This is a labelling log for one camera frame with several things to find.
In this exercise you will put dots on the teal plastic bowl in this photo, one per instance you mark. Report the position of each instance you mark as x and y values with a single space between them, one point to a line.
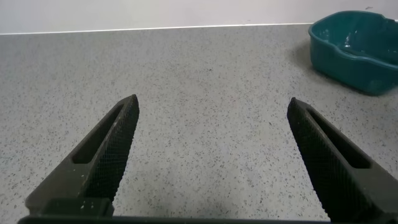
342 62

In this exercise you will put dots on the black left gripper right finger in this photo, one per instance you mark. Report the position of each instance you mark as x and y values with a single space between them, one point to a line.
335 174

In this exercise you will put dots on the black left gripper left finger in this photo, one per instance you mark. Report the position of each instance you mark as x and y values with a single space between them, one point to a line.
93 168

